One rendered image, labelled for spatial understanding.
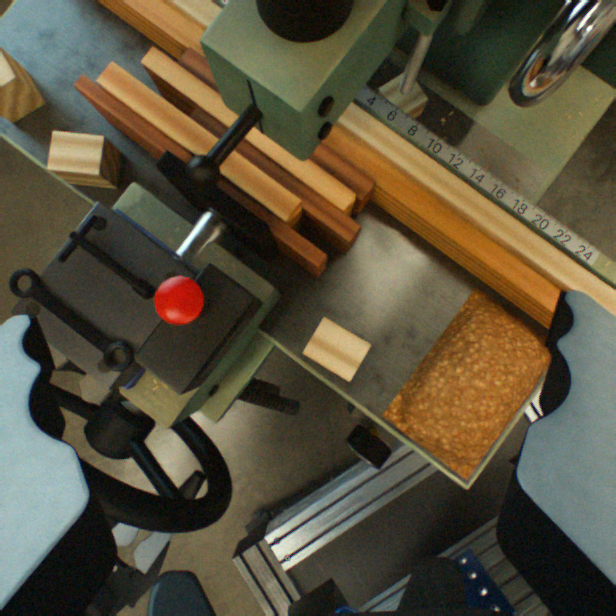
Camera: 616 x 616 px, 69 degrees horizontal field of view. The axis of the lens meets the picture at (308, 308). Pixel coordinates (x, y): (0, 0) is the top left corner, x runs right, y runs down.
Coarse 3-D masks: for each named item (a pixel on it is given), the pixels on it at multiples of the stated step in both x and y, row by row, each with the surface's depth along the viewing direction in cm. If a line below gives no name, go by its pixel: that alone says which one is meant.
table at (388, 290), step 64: (64, 0) 42; (64, 64) 41; (128, 64) 41; (0, 128) 41; (64, 128) 41; (256, 256) 40; (384, 256) 40; (320, 320) 40; (384, 320) 39; (448, 320) 39; (384, 384) 39
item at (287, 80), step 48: (240, 0) 24; (384, 0) 24; (240, 48) 24; (288, 48) 23; (336, 48) 23; (384, 48) 29; (240, 96) 27; (288, 96) 23; (336, 96) 26; (288, 144) 29
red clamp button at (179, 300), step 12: (180, 276) 28; (168, 288) 27; (180, 288) 27; (192, 288) 27; (156, 300) 28; (168, 300) 27; (180, 300) 27; (192, 300) 27; (204, 300) 28; (168, 312) 27; (180, 312) 27; (192, 312) 27; (180, 324) 27
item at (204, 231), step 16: (160, 160) 31; (176, 160) 31; (176, 176) 31; (192, 192) 31; (208, 192) 31; (224, 192) 31; (208, 208) 32; (224, 208) 31; (240, 208) 31; (208, 224) 34; (224, 224) 34; (240, 224) 31; (256, 224) 31; (192, 240) 34; (208, 240) 34; (240, 240) 39; (256, 240) 31; (272, 240) 34; (192, 256) 34; (272, 256) 38
